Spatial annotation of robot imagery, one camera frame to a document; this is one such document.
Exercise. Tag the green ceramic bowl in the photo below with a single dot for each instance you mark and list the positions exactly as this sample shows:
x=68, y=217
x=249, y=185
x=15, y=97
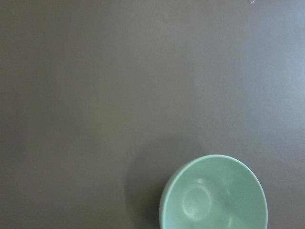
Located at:
x=213, y=192

